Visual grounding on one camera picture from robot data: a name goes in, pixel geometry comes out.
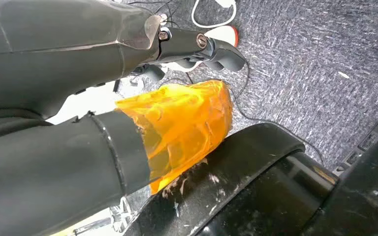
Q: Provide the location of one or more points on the white round device red rim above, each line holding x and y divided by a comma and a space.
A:
223, 34

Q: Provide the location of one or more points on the white paper scrap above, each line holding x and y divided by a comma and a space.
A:
343, 75

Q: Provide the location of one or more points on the chrome metal fitting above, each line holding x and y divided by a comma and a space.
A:
120, 215

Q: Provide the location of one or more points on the black curved robot body cover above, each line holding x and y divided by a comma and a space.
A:
234, 169

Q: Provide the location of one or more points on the orange tape wrap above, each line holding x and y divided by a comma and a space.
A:
182, 123

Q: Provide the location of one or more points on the black scuffed robot body panel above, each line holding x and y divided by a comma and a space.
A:
365, 202

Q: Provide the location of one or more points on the grey slotted rail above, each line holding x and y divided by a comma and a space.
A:
371, 140

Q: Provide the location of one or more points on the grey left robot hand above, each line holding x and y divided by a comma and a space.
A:
45, 49

